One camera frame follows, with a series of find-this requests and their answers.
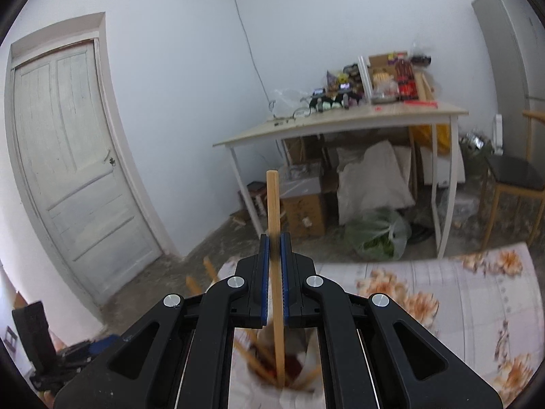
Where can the small dark stool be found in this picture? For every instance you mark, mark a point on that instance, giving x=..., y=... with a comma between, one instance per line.
x=255, y=198

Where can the white upright box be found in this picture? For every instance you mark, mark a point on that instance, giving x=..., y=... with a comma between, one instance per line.
x=498, y=134

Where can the steel chopstick holder with bag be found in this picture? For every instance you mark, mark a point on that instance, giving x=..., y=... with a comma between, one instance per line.
x=245, y=396

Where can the white sack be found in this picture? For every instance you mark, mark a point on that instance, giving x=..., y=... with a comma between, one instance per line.
x=374, y=179

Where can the wooden rolling pin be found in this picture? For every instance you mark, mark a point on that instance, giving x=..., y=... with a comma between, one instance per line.
x=423, y=87

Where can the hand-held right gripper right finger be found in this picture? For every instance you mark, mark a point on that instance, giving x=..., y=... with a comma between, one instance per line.
x=286, y=281

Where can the plastic wrapped box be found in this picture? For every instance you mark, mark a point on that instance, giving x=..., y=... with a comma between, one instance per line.
x=302, y=208

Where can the tan wooden chopstick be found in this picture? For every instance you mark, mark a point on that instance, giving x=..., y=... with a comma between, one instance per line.
x=273, y=204

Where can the long white-legged desk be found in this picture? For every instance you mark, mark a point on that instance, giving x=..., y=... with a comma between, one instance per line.
x=340, y=121

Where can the yellow plastic bag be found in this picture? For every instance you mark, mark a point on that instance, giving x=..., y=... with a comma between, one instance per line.
x=434, y=136

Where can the dark green bag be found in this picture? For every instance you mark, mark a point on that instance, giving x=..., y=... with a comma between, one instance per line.
x=477, y=141

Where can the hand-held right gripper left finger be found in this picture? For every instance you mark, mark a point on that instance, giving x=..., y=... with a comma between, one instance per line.
x=265, y=281

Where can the clear bag of green vegetables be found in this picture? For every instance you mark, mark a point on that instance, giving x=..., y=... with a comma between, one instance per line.
x=377, y=234

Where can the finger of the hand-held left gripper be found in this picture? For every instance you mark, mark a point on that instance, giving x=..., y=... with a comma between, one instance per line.
x=104, y=343

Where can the bundle of wooden chopsticks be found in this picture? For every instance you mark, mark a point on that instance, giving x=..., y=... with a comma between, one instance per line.
x=208, y=266

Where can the wooden chair with dark seat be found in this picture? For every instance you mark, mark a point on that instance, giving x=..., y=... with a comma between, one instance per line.
x=517, y=174

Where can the red label oil bottle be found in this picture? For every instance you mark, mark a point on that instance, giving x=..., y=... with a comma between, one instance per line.
x=404, y=76

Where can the clear food container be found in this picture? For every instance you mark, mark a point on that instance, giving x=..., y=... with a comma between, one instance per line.
x=381, y=81

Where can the floral checked tablecloth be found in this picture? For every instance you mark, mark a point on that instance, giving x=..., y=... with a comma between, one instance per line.
x=447, y=306

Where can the white panelled door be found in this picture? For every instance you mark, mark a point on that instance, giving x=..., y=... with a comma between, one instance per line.
x=76, y=157

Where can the grey refrigerator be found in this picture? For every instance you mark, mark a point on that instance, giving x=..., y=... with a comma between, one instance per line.
x=515, y=51

